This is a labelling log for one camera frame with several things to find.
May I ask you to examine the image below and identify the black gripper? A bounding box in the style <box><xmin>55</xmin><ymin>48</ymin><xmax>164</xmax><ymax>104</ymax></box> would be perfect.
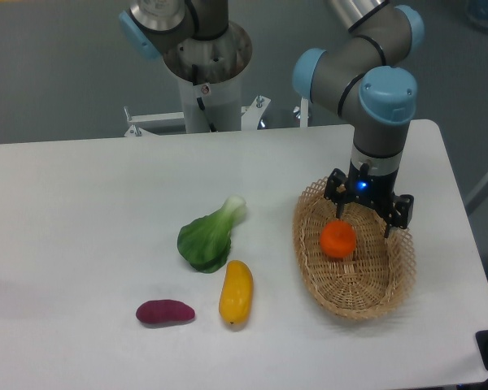
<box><xmin>324</xmin><ymin>160</ymin><xmax>414</xmax><ymax>238</ymax></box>

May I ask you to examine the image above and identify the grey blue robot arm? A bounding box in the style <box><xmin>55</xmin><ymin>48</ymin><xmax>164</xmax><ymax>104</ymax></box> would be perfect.
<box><xmin>119</xmin><ymin>1</ymin><xmax>425</xmax><ymax>229</ymax></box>

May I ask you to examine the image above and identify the oval wicker basket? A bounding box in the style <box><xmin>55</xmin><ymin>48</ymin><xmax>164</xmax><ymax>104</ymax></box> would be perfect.
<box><xmin>292</xmin><ymin>178</ymin><xmax>416</xmax><ymax>320</ymax></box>

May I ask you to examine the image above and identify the orange fruit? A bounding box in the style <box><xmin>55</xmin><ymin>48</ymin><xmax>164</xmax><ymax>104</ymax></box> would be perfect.
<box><xmin>320</xmin><ymin>220</ymin><xmax>356</xmax><ymax>258</ymax></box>

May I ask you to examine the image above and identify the yellow mango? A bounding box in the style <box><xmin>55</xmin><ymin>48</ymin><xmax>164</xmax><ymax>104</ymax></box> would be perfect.
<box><xmin>219</xmin><ymin>260</ymin><xmax>254</xmax><ymax>325</ymax></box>

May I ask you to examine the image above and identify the green bok choy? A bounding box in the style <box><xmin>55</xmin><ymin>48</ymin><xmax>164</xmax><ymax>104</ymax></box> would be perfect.
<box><xmin>176</xmin><ymin>195</ymin><xmax>246</xmax><ymax>273</ymax></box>

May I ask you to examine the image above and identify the purple sweet potato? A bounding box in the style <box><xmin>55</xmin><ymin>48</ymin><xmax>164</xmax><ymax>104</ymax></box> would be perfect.
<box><xmin>136</xmin><ymin>299</ymin><xmax>196</xmax><ymax>325</ymax></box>

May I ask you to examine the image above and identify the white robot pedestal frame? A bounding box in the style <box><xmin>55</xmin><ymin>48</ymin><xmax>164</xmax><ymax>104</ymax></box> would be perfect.
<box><xmin>123</xmin><ymin>75</ymin><xmax>312</xmax><ymax>137</ymax></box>

